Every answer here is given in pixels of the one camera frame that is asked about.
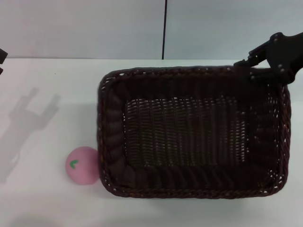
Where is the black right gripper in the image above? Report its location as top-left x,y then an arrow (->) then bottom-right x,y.
233,32 -> 303,85

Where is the pink toy peach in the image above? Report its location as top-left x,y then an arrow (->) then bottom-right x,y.
65,146 -> 99,185

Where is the dark brown woven rectangular basket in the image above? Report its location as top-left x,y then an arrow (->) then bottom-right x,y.
97,65 -> 291,199

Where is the thin black vertical wall strip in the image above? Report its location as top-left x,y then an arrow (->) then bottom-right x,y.
162,0 -> 168,60

